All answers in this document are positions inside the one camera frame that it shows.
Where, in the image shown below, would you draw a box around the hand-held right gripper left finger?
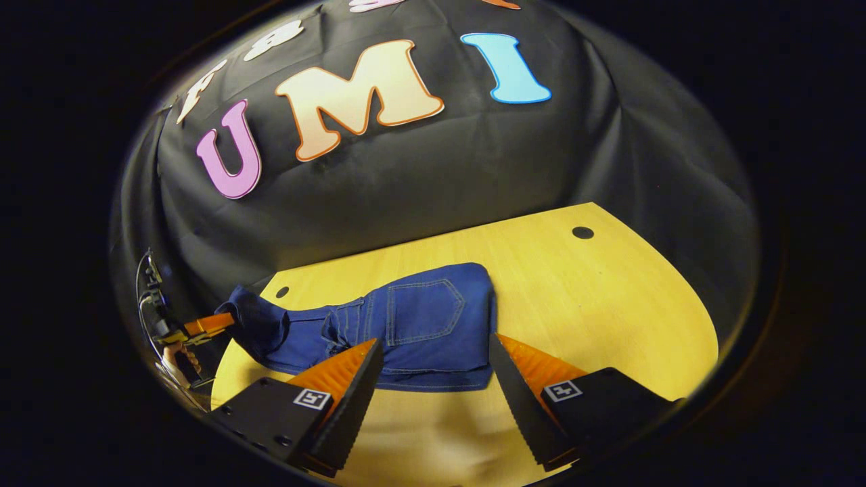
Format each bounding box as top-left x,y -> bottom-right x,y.
206,338 -> 385,478

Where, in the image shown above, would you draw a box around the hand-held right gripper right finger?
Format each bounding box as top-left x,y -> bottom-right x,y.
488,331 -> 681,473

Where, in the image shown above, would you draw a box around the blue denim jeans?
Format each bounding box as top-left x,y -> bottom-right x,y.
215,262 -> 498,393

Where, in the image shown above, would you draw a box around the black backdrop cloth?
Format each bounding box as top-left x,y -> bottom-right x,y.
108,0 -> 762,379

